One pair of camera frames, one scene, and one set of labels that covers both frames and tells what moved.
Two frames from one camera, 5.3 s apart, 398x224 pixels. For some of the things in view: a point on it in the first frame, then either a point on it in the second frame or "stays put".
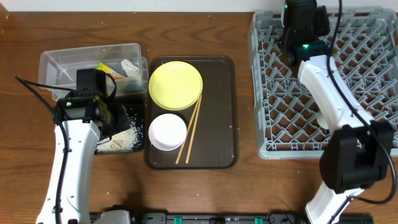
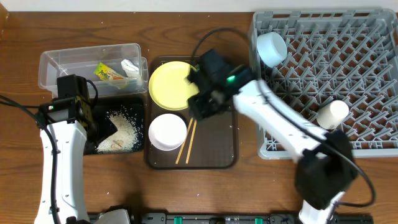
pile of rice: [128, 141] stays put
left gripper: [124, 123] to [107, 127]
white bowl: [167, 132] stays put
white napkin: [129, 68] stays put
